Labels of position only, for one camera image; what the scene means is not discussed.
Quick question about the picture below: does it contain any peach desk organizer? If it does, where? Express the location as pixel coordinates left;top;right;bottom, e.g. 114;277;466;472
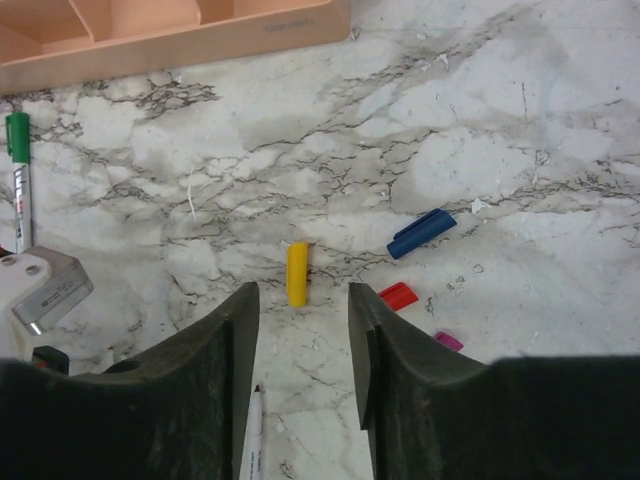
1;0;351;95

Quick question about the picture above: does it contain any green whiteboard marker pen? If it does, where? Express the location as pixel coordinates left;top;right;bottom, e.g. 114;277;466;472
5;112;33;253

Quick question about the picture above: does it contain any purple pen cap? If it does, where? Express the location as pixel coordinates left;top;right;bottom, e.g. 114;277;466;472
434;331;464;352

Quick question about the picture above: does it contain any yellow whiteboard marker pen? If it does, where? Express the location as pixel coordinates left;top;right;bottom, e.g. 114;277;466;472
244;384;264;480

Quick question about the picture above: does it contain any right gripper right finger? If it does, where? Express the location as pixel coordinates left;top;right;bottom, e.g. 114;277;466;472
348;283;486;479

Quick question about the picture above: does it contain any blue pen cap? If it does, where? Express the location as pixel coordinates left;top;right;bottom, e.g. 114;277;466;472
387;208;457;260

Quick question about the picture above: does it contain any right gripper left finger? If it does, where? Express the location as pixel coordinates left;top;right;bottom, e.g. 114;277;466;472
103;282;260;479

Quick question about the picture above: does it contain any yellow pen cap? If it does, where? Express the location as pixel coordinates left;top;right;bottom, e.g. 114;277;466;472
286;242;309;308

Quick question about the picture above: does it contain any red pen cap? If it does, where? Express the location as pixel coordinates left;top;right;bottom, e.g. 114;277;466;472
378;282;419;312

